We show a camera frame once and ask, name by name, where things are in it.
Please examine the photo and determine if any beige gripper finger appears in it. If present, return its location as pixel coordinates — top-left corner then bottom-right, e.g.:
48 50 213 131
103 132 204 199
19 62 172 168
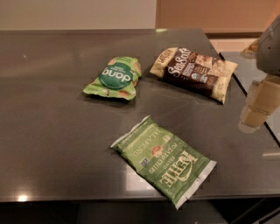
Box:
238 74 280 133

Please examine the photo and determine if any green jalapeno Kettle chip bag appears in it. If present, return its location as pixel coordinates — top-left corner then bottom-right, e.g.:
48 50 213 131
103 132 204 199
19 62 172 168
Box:
110 116 216 208

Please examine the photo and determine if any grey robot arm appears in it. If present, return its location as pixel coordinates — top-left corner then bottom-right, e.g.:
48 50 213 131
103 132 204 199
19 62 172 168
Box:
238 15 280 133

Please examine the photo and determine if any brown sea salt chip bag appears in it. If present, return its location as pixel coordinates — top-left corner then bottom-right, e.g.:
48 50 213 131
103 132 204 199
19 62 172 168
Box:
150 47 237 104

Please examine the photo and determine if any green Dang snack bag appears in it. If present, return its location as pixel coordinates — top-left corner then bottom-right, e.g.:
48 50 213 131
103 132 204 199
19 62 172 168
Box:
83 57 142 101

